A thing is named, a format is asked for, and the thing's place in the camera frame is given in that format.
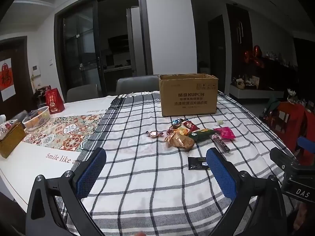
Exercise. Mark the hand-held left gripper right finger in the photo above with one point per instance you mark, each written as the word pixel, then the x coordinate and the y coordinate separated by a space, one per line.
pixel 221 174

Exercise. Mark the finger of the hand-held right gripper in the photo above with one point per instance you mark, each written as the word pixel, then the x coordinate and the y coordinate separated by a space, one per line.
pixel 280 156

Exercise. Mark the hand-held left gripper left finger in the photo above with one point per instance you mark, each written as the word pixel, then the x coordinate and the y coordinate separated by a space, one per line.
pixel 91 174

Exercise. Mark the purple candy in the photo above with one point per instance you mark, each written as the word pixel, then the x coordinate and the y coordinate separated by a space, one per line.
pixel 154 134

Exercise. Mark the brown cardboard box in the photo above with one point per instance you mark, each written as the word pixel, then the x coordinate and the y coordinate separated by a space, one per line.
pixel 188 95

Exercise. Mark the black snack packet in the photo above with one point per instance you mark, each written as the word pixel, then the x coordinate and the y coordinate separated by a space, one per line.
pixel 196 163

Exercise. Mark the blue plastic chair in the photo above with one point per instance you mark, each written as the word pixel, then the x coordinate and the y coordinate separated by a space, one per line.
pixel 306 143

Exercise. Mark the long dark snack packet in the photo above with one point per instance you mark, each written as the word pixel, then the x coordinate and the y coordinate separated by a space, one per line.
pixel 221 144

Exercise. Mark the large red bag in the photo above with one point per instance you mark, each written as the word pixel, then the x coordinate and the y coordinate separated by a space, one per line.
pixel 290 123

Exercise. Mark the pink snack packet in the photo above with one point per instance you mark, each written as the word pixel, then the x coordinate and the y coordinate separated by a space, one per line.
pixel 225 132

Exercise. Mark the dark green snack packet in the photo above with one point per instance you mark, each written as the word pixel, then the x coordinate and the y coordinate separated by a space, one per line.
pixel 204 134

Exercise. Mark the patterned tile table mat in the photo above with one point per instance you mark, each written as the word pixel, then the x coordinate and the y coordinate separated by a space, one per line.
pixel 66 132

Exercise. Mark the gold snack packet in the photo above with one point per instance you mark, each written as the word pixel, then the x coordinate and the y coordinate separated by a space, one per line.
pixel 181 141

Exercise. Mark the black white checked tablecloth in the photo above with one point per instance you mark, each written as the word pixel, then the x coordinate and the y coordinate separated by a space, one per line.
pixel 147 177

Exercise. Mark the white printed tablecloth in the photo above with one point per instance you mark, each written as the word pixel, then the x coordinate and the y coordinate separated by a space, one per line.
pixel 37 157

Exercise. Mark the yellow snack packet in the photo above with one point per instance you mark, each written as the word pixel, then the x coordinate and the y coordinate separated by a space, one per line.
pixel 184 130

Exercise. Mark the red snack packet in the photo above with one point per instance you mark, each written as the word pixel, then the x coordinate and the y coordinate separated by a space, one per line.
pixel 190 125

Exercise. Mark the white flower ornament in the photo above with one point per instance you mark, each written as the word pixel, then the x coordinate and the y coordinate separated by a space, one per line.
pixel 292 91

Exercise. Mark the orange wrapped candy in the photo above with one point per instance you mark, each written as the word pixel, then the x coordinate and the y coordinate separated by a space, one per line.
pixel 171 129

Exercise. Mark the white sideboard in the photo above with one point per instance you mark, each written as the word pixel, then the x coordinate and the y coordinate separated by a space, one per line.
pixel 256 92

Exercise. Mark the blue wrapped candy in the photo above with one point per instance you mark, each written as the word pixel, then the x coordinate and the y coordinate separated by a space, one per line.
pixel 176 122

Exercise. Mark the white plastic basket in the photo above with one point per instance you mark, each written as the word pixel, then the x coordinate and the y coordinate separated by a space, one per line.
pixel 37 120

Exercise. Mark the red gift bag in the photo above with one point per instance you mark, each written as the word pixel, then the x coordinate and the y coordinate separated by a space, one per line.
pixel 54 101

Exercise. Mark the grey chair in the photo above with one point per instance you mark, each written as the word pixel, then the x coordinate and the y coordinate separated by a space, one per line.
pixel 82 93
pixel 136 84

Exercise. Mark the wicker basket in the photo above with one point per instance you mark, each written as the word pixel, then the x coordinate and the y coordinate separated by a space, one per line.
pixel 240 84

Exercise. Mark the yellow woven tissue box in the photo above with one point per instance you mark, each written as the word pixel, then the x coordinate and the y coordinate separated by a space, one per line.
pixel 11 142

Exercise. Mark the dark bag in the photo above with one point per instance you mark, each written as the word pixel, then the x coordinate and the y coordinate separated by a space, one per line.
pixel 40 95

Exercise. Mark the floral cloth pouch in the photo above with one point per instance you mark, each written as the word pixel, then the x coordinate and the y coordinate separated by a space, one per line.
pixel 7 126

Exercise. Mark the red balloons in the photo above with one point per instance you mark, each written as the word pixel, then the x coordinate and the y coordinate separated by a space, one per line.
pixel 256 54

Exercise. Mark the dark wooden door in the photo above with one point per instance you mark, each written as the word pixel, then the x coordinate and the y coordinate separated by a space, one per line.
pixel 22 73

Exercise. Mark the dark sliding glass door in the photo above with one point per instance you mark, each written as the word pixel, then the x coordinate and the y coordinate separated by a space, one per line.
pixel 81 49

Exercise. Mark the red paper door poster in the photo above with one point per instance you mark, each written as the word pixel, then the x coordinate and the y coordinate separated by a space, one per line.
pixel 6 78

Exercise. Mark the white wall control panel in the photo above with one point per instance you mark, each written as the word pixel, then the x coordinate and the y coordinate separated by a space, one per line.
pixel 36 70

